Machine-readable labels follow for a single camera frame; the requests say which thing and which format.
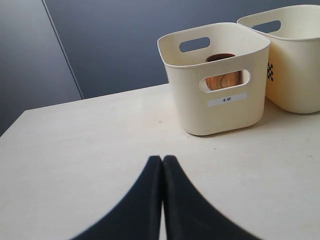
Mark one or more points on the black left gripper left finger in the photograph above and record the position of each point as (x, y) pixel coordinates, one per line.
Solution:
(138, 215)

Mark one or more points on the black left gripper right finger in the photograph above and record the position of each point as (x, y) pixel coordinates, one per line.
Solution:
(188, 215)

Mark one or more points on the brown wooden cup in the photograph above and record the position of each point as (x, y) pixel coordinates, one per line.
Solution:
(224, 80)

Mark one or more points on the cream left storage bin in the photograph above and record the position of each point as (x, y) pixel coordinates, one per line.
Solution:
(192, 55)

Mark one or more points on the cream storage bin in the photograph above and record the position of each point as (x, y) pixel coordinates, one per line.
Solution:
(192, 55)
(293, 70)

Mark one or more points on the cream middle storage bin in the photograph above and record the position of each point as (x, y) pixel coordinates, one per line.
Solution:
(293, 70)

